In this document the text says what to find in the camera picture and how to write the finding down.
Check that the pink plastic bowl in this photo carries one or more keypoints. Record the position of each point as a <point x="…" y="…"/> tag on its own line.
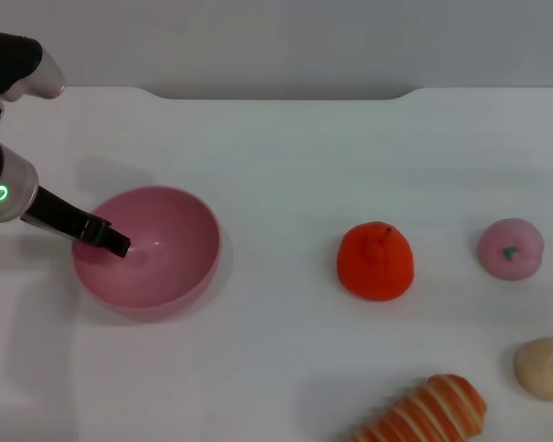
<point x="170" y="271"/>

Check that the orange red toy fruit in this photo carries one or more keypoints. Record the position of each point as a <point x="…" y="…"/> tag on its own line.
<point x="375" y="271"/>

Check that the beige toy bun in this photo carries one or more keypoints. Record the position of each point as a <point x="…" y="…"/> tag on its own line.
<point x="541" y="373"/>

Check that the orange striped toy bread loaf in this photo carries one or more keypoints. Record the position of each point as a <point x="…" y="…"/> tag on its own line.
<point x="424" y="414"/>

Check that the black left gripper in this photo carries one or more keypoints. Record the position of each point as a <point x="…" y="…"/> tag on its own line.
<point x="55" y="212"/>

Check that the pink toy peach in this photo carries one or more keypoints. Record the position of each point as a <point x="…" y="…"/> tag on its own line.
<point x="511" y="267"/>

